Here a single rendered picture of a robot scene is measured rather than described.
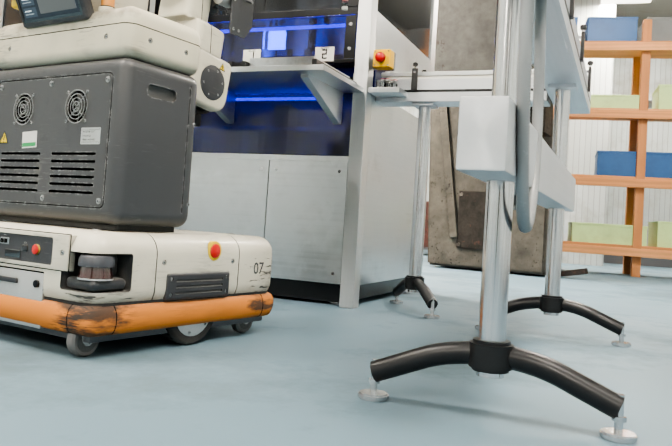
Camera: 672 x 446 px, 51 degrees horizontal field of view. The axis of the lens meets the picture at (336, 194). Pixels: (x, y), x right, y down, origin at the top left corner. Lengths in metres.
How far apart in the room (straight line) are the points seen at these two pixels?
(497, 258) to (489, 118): 0.29
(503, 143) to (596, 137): 8.65
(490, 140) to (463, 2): 5.08
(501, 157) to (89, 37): 1.09
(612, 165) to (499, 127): 6.33
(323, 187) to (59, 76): 1.30
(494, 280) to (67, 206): 1.03
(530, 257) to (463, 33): 1.94
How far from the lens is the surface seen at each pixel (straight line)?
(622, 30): 7.68
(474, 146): 1.14
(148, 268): 1.70
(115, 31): 1.76
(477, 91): 2.82
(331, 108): 2.75
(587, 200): 9.69
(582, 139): 9.76
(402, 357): 1.36
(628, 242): 7.41
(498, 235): 1.30
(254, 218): 2.98
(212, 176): 3.10
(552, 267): 2.44
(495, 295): 1.30
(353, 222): 2.79
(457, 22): 6.15
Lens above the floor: 0.33
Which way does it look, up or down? 2 degrees up
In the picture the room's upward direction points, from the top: 4 degrees clockwise
